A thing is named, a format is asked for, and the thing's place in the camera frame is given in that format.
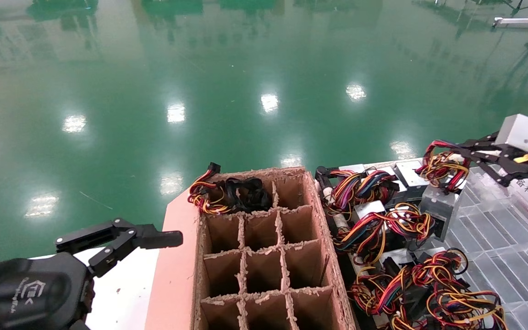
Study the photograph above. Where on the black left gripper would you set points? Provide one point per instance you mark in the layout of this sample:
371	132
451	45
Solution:
30	293

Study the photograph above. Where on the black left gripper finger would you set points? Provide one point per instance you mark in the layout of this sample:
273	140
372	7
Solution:
163	239

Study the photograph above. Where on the pink foam board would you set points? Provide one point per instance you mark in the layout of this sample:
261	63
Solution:
172	284

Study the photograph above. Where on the brown cardboard divider box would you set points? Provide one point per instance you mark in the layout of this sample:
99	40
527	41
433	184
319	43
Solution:
264	270

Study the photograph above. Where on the clear acrylic divider tray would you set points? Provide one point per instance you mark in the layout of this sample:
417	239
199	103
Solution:
511	266

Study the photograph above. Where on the white wheeled equipment stand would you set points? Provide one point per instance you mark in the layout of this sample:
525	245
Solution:
516	22

